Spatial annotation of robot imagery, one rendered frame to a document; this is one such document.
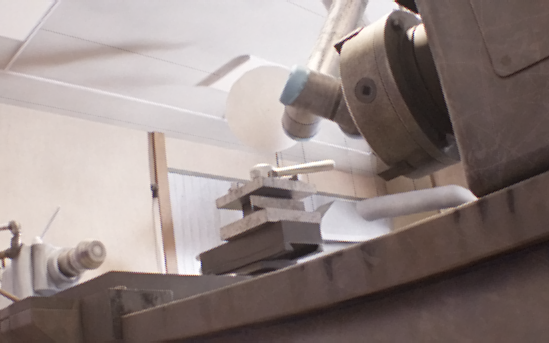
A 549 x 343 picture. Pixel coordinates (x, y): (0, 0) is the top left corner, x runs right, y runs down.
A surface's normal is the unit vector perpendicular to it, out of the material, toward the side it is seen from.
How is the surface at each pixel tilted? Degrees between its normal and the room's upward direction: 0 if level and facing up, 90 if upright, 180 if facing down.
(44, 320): 90
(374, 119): 120
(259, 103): 111
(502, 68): 90
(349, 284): 90
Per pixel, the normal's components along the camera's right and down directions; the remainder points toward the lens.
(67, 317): 0.68, -0.34
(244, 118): -0.34, 0.26
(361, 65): -0.73, -0.24
